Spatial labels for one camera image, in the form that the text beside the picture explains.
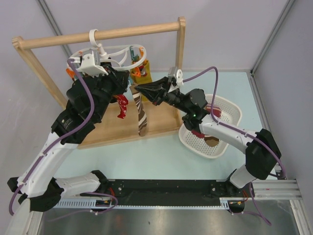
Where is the orange clothes peg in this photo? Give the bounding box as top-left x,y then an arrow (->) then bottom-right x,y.
66,68 -> 75,81

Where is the teal peg far side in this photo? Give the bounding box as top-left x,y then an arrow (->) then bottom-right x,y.
129,46 -> 136,62

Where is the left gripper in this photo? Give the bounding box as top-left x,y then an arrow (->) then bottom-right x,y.
88,64 -> 129,120

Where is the white perforated plastic basket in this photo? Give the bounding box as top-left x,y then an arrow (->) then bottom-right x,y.
179,95 -> 242,159

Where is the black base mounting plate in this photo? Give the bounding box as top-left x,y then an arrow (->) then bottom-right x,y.
80,178 -> 255,212

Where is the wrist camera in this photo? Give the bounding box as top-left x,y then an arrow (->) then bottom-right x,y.
69,49 -> 109,77
167,67 -> 183,87

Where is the aluminium frame rail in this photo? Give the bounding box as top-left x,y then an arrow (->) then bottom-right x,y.
252,180 -> 302,200

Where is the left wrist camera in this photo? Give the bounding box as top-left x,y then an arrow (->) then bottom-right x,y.
69,49 -> 109,77

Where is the tan maroon sock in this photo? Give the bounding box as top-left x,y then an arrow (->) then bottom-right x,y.
191,130 -> 205,139

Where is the white plastic clip hanger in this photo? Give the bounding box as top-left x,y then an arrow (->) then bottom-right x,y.
70,29 -> 147,71

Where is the white slotted cable duct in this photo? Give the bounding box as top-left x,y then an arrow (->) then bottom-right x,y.
58,197 -> 230,210

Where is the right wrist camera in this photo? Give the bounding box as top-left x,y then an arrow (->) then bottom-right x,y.
167,67 -> 183,87

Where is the wooden clothes rack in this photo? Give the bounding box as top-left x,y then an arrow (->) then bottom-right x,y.
12,17 -> 186,149

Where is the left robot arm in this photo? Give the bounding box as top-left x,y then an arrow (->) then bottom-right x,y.
7,64 -> 130,212

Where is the mustard yellow sock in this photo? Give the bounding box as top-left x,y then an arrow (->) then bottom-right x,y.
131,58 -> 153,103

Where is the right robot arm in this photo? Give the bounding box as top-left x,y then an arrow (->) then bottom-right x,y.
135,77 -> 281,196

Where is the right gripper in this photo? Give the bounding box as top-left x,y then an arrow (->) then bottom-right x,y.
135,76 -> 191,114

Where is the brown white striped sock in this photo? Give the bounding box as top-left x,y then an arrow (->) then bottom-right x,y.
204,136 -> 220,147

